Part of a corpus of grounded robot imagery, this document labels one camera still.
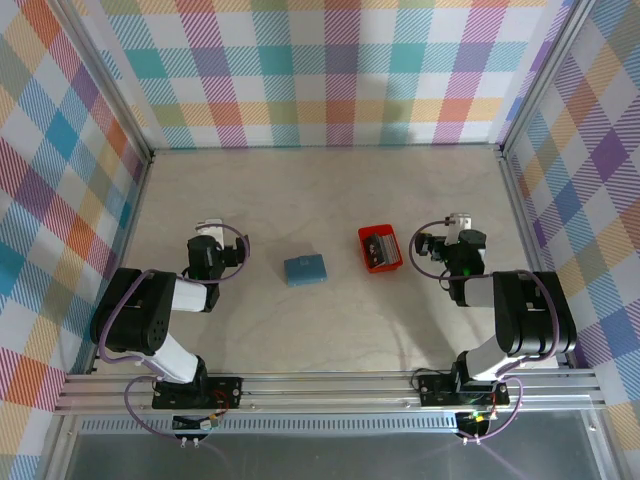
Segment red plastic bin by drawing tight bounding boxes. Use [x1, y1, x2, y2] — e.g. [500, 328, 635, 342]
[357, 224, 405, 276]

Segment dark credit card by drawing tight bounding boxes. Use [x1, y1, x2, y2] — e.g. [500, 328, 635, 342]
[363, 235, 385, 265]

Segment blue card holder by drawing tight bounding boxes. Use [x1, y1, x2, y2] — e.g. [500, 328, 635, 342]
[283, 254, 330, 287]

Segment pale credit card stack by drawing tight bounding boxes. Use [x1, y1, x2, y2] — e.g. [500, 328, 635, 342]
[378, 233, 403, 265]

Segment grey metal sheet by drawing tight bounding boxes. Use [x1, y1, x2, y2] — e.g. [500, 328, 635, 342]
[47, 409, 614, 480]

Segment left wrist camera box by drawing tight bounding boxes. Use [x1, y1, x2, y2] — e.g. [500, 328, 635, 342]
[194, 217, 225, 241]

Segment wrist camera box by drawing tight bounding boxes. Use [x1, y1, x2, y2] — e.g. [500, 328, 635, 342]
[444, 212, 474, 233]
[194, 217, 225, 241]

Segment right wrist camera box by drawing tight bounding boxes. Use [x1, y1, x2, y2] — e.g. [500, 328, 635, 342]
[444, 212, 474, 233]

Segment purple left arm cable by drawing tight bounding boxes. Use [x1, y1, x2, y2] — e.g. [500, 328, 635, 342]
[96, 223, 253, 442]

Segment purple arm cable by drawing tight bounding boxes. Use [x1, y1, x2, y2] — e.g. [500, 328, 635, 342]
[96, 223, 253, 442]
[409, 217, 560, 445]

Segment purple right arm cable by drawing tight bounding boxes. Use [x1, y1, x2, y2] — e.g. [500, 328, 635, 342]
[409, 217, 560, 445]

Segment aluminium side rail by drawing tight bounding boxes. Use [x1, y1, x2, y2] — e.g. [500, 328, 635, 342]
[498, 149, 572, 371]
[64, 152, 155, 376]

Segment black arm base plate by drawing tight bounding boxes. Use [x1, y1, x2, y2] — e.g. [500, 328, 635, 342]
[151, 374, 245, 411]
[417, 372, 511, 407]

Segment long aluminium frame rail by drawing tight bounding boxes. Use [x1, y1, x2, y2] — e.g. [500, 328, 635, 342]
[53, 372, 607, 416]

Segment aluminium frame post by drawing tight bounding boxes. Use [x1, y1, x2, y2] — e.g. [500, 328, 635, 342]
[57, 0, 155, 166]
[498, 0, 597, 157]

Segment slotted metal cable duct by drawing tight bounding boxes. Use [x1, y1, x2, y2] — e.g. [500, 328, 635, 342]
[78, 417, 504, 437]

